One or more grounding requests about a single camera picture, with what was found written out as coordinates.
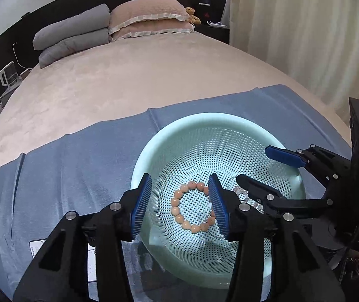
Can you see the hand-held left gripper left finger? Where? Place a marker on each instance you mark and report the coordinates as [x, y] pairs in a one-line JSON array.
[[142, 206]]

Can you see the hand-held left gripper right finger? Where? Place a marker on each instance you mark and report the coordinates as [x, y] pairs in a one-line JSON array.
[[218, 206]]

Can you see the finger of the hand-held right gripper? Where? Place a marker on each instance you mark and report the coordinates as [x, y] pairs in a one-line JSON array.
[[256, 190], [281, 155]]

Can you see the light green perforated basket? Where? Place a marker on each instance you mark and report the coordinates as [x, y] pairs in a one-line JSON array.
[[195, 245]]

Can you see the blue cloth mat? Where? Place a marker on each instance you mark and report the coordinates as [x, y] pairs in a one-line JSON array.
[[82, 163]]

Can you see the white paper sheet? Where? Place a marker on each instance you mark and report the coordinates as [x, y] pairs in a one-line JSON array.
[[38, 247]]

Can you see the cream curtain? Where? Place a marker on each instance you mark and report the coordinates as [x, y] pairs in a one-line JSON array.
[[299, 37]]

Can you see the beige bed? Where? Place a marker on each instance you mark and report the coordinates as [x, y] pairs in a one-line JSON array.
[[135, 78]]

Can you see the black nightstand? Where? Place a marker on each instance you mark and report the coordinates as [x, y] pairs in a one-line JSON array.
[[219, 34]]

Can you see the brown teddy bear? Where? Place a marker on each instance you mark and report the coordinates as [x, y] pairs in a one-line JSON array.
[[192, 15]]

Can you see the grey pillow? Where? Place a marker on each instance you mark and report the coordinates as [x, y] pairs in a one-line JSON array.
[[72, 22], [72, 45]]

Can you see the pink frilled pillow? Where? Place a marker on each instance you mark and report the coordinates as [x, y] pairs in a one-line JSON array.
[[148, 11], [157, 30]]

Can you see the white small device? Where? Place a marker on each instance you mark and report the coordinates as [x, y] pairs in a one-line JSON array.
[[9, 75]]

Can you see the black headboard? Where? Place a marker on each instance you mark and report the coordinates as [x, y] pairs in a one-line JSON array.
[[19, 28]]

